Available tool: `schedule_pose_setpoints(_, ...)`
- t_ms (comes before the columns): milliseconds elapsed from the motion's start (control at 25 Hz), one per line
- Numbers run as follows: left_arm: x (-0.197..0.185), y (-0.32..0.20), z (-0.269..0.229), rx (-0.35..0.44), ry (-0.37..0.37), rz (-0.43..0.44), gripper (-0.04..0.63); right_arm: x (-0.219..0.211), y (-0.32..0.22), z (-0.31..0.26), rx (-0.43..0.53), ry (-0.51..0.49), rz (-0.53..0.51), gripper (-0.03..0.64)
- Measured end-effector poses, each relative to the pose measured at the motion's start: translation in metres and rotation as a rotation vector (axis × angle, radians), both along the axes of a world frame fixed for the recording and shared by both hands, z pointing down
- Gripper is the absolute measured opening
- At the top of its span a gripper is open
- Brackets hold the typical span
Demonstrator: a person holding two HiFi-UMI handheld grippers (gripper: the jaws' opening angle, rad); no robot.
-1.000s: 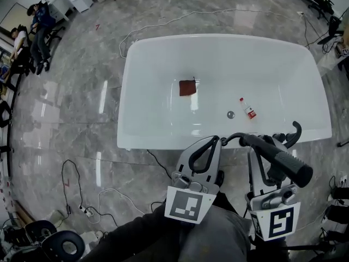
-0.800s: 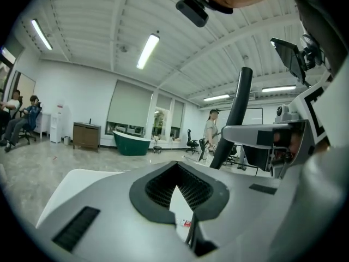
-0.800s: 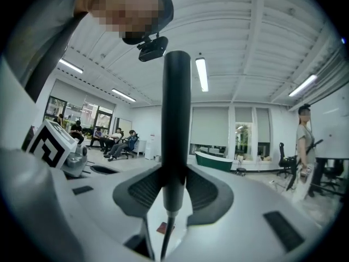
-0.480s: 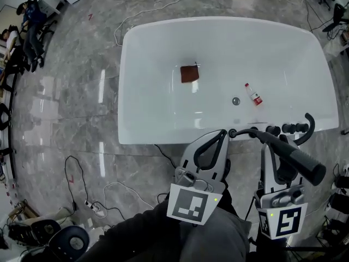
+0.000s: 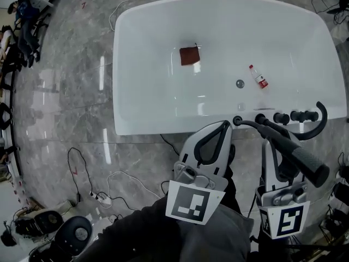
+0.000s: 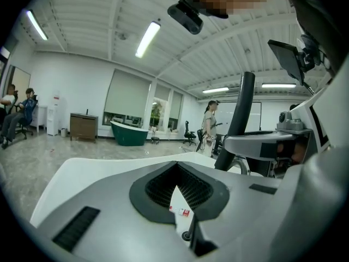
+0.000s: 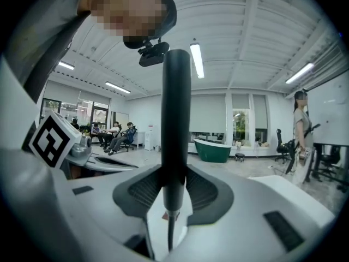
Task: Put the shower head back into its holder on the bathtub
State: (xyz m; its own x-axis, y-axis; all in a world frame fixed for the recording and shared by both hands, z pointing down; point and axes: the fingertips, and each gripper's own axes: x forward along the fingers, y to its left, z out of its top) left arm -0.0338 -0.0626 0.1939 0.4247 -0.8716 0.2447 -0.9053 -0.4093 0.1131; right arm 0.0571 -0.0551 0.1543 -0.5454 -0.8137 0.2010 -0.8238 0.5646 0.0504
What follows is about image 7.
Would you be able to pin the small black stool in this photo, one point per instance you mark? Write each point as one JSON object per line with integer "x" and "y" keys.
{"x": 240, "y": 157}

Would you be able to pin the black head-mounted camera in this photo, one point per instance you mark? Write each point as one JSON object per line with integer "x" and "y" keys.
{"x": 154, "y": 54}

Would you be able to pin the whiteboard on black stand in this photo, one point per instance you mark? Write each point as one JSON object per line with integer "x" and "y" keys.
{"x": 330, "y": 110}

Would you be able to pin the long ceiling light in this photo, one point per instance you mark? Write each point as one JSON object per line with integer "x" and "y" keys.
{"x": 197, "y": 60}
{"x": 300, "y": 73}
{"x": 66, "y": 65}
{"x": 117, "y": 87}

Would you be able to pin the white bathtub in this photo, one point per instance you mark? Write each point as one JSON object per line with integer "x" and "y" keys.
{"x": 280, "y": 183}

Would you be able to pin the white side table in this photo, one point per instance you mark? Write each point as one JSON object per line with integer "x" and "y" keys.
{"x": 139, "y": 139}

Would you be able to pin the large white roller blind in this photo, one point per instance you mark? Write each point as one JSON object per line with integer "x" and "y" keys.
{"x": 207, "y": 113}

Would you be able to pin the green bathtub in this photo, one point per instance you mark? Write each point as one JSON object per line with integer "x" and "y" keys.
{"x": 212, "y": 151}

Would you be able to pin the white water dispenser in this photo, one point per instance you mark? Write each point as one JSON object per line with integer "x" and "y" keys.
{"x": 149, "y": 138}

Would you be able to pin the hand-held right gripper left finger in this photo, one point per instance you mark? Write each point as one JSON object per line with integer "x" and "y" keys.
{"x": 81, "y": 214}

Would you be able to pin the person's grey clothing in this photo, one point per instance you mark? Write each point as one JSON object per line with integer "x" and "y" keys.
{"x": 41, "y": 31}

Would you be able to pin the person's head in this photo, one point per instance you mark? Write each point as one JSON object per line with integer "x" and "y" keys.
{"x": 128, "y": 7}

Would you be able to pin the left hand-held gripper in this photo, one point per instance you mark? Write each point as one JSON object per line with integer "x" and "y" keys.
{"x": 51, "y": 140}

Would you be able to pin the dark red cloth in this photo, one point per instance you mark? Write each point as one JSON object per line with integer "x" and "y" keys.
{"x": 175, "y": 215}

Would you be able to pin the black office chair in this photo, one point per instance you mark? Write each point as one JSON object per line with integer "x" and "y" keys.
{"x": 331, "y": 160}
{"x": 282, "y": 146}
{"x": 132, "y": 139}

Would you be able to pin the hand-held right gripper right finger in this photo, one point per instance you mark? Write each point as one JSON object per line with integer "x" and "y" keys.
{"x": 240, "y": 222}

